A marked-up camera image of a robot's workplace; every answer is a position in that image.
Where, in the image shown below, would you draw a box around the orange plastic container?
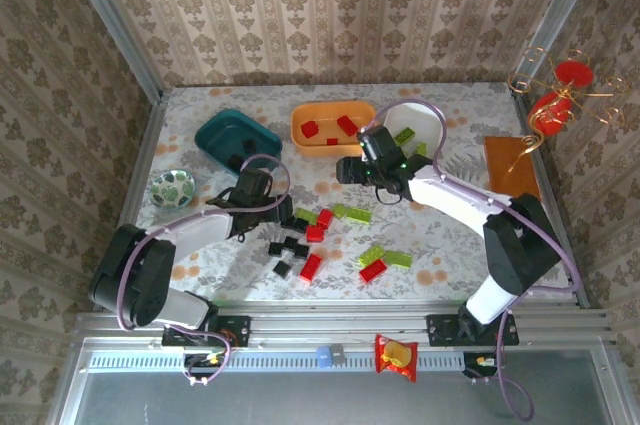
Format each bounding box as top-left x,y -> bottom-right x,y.
290,99 -> 379,159

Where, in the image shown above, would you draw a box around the white plastic container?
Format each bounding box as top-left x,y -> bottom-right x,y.
378,99 -> 447,169

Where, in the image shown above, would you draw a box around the teal plastic container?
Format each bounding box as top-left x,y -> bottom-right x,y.
193,108 -> 284,185

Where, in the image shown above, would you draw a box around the leaf pattern small bowl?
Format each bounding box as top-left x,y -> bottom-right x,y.
150,169 -> 197,210

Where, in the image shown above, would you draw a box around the orange rectangular board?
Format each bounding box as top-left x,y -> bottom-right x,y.
482,135 -> 544,202

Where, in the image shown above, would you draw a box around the black connector with yellow plug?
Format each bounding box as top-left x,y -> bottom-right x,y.
182,352 -> 225,380
462,352 -> 507,380

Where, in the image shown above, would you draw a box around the red snack bag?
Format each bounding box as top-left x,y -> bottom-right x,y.
374,333 -> 419,384

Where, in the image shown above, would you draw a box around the grey metal panel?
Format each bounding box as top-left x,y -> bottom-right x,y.
59,372 -> 626,425

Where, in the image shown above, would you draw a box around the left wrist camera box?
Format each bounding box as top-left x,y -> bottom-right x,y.
238,168 -> 275,196

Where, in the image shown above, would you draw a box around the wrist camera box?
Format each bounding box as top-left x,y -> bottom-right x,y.
356,125 -> 399,162
238,168 -> 275,196

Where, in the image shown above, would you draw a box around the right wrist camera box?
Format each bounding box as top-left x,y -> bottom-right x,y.
356,125 -> 399,162

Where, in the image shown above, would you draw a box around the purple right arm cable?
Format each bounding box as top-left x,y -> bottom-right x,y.
372,98 -> 584,421

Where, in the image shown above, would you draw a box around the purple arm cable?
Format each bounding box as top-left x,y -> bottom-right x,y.
115,153 -> 292,387
372,98 -> 584,421

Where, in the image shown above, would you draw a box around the aluminium front rail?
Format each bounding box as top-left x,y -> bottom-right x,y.
74,300 -> 614,346

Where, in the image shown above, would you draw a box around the aluminium side rail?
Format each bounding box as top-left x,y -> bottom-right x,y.
509,82 -> 591,310
93,92 -> 169,314

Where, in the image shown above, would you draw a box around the slotted grey cable duct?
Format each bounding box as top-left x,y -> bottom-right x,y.
87,349 -> 466,374

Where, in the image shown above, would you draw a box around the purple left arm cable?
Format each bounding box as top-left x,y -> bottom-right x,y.
115,153 -> 292,387

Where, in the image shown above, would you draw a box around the gold wire ornament red discs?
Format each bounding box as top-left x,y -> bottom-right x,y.
507,47 -> 631,174

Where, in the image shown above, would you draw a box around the aluminium frame post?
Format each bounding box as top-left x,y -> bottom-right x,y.
55,0 -> 165,102
513,0 -> 609,92

